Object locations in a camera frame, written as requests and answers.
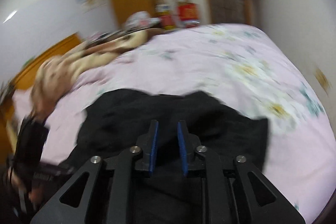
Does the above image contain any black quilted puffer jacket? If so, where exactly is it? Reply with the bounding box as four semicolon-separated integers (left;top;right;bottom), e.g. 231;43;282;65
61;89;269;169

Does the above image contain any person's left hand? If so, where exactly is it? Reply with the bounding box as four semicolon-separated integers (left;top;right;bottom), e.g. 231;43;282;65
7;167;43;205

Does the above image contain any orange wooden headboard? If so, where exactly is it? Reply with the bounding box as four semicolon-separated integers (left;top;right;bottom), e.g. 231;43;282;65
1;33;81;164

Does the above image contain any pink floral duvet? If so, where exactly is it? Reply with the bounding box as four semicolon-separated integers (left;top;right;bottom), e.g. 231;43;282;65
18;24;335;223

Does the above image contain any brown cream bear blanket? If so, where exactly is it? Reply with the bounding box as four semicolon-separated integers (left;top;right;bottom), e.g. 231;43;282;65
30;28;164;121

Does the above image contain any pink storage box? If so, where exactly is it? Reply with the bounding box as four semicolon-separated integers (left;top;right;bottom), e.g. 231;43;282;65
159;15;176;31

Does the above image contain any white plastic bag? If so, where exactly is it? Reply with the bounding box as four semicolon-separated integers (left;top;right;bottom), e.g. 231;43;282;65
123;11;161;30

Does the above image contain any red gift box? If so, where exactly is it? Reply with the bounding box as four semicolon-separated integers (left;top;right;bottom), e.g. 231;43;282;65
178;3;200;28

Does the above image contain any wall power socket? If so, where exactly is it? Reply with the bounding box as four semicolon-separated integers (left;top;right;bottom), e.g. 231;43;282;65
314;67;331;95

